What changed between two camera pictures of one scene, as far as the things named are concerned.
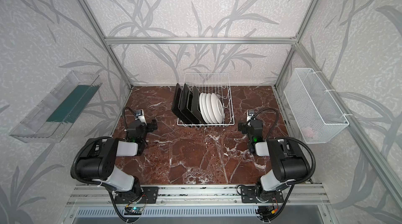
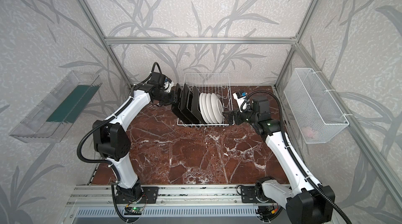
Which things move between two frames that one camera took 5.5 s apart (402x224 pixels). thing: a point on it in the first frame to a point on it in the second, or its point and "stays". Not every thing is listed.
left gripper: [151, 125] to [177, 94]
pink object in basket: [308, 132] stays
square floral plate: [175, 108] stays
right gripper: [244, 127] to [234, 116]
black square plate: [185, 105] stays
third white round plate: [209, 107] stays
